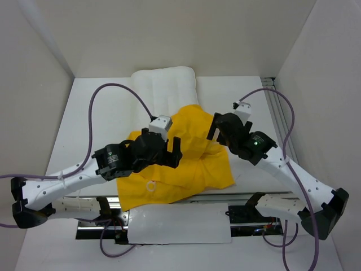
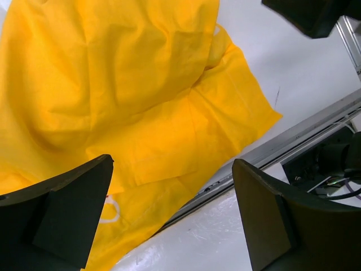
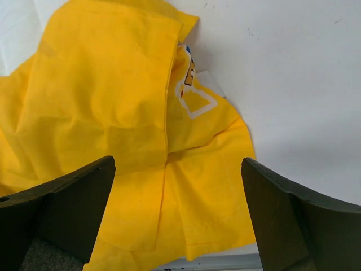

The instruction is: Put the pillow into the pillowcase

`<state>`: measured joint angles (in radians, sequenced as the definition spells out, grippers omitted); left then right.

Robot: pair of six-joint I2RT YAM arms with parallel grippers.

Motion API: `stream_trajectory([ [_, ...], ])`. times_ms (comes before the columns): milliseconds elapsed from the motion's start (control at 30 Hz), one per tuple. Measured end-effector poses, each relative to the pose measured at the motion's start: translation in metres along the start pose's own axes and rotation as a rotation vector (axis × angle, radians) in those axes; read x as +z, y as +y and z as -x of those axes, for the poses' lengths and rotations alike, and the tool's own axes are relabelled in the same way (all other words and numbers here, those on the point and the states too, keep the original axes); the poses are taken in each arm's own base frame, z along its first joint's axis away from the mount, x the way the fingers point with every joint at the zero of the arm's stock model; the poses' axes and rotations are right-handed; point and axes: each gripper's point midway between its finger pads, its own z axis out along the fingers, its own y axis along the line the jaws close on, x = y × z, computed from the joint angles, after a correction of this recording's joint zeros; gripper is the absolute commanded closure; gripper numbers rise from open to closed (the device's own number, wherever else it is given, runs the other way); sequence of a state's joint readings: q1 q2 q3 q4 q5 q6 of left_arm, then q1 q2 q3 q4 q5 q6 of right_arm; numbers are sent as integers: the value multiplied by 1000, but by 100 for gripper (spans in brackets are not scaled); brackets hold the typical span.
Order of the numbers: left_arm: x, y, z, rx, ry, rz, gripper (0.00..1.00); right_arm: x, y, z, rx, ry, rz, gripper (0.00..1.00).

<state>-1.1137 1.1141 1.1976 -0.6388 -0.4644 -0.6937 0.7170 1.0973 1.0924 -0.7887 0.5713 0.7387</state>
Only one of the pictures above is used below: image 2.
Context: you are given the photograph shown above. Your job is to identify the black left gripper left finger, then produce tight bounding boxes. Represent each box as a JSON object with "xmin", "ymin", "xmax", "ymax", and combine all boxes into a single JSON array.
[{"xmin": 1, "ymin": 154, "xmax": 113, "ymax": 270}]

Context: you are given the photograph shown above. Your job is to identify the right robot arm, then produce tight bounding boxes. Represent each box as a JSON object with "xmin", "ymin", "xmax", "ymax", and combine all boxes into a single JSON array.
[{"xmin": 262, "ymin": 0, "xmax": 360, "ymax": 39}]

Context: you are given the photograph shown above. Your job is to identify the aluminium rail frame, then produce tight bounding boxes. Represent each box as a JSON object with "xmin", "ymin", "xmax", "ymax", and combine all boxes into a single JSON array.
[{"xmin": 161, "ymin": 90, "xmax": 360, "ymax": 230}]

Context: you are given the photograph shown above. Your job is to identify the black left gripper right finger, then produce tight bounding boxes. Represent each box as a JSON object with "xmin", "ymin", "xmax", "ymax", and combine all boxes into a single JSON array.
[{"xmin": 232, "ymin": 159, "xmax": 360, "ymax": 270}]

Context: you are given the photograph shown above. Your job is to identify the yellow pillowcase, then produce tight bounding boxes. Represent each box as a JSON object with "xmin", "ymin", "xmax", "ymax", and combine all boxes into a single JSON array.
[{"xmin": 1, "ymin": 1, "xmax": 281, "ymax": 270}]

